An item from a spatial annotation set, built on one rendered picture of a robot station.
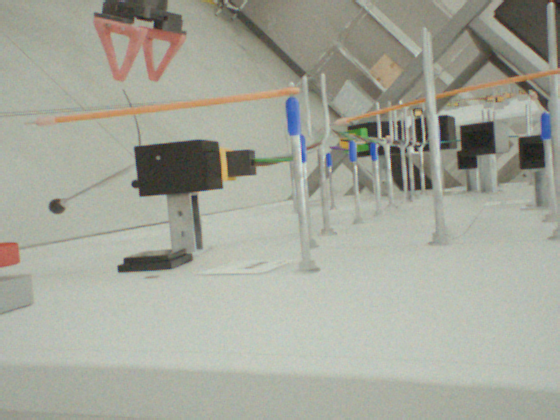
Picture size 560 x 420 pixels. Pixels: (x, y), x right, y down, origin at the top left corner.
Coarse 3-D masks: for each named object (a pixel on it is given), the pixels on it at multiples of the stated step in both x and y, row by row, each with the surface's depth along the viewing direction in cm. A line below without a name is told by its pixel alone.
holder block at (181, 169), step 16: (160, 144) 47; (176, 144) 46; (192, 144) 46; (208, 144) 47; (144, 160) 47; (160, 160) 47; (176, 160) 46; (192, 160) 46; (144, 176) 47; (160, 176) 47; (176, 176) 46; (192, 176) 46; (144, 192) 47; (160, 192) 47; (176, 192) 47; (192, 192) 46
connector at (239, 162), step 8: (216, 152) 46; (232, 152) 46; (240, 152) 46; (248, 152) 46; (208, 160) 46; (216, 160) 46; (232, 160) 46; (240, 160) 46; (248, 160) 46; (208, 168) 47; (216, 168) 46; (232, 168) 46; (240, 168) 46; (248, 168) 46; (208, 176) 47; (216, 176) 46; (232, 176) 46
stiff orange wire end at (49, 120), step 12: (228, 96) 34; (240, 96) 34; (252, 96) 34; (264, 96) 34; (276, 96) 34; (132, 108) 36; (144, 108) 36; (156, 108) 35; (168, 108) 35; (180, 108) 35; (36, 120) 37; (48, 120) 37; (60, 120) 37; (72, 120) 37
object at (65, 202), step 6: (156, 156) 47; (126, 168) 49; (132, 168) 49; (114, 174) 50; (120, 174) 50; (102, 180) 50; (108, 180) 50; (96, 186) 50; (102, 186) 50; (78, 192) 51; (84, 192) 50; (90, 192) 50; (66, 198) 51; (72, 198) 51; (78, 198) 51; (66, 204) 51
